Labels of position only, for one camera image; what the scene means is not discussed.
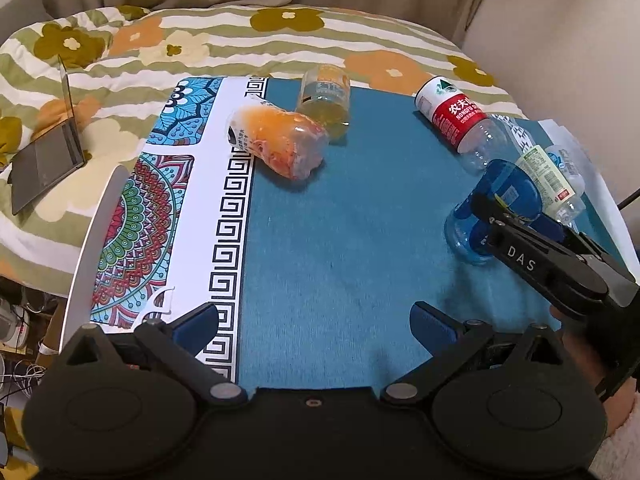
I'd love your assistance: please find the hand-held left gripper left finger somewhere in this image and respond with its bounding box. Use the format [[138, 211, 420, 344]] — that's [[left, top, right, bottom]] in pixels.
[[59, 302, 249, 407]]

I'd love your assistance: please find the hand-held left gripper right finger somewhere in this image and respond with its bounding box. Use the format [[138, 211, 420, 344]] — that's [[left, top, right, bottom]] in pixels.
[[381, 301, 567, 403]]

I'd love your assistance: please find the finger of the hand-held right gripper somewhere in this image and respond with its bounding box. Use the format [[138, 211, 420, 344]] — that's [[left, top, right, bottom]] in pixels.
[[469, 192, 583, 302], [520, 216, 608, 262]]

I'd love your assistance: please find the blue plastic bottle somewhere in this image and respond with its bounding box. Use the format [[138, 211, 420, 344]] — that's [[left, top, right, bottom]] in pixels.
[[444, 159, 543, 266]]

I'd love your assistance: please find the person's right forearm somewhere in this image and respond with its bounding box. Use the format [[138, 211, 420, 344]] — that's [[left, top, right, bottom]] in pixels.
[[587, 384, 640, 480]]

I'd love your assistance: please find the person's right hand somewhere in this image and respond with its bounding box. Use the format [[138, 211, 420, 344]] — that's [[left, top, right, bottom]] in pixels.
[[550, 306, 586, 361]]

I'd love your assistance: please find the green label clear bottle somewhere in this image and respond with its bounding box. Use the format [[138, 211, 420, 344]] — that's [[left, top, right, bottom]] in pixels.
[[515, 144, 587, 226]]

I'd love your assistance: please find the blue patterned table mat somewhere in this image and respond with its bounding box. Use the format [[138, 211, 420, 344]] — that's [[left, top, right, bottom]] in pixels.
[[90, 76, 632, 397]]

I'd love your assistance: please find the red label water bottle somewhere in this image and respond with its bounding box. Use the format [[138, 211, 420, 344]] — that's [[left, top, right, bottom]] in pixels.
[[414, 75, 512, 175]]

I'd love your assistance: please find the white appliance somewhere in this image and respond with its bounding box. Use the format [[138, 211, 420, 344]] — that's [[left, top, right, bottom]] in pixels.
[[0, 300, 32, 352]]

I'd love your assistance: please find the orange plastic bottle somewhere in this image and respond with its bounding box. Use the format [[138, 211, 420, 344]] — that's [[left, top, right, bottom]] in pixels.
[[226, 102, 330, 181]]

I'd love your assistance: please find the grey laptop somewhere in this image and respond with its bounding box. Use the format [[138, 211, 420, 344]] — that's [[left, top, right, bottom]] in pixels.
[[10, 54, 87, 217]]

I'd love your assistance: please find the yellow plastic bottle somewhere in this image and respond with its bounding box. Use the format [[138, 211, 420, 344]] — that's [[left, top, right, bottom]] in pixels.
[[295, 64, 352, 140]]

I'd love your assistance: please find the floral striped blanket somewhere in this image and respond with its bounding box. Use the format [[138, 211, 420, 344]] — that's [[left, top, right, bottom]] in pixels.
[[0, 4, 526, 297]]

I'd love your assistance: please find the grey pillow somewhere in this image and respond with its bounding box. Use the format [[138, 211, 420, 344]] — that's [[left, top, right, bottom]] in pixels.
[[0, 0, 52, 40]]

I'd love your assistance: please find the tangle of cables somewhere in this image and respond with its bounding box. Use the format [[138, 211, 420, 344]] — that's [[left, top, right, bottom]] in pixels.
[[0, 352, 48, 403]]

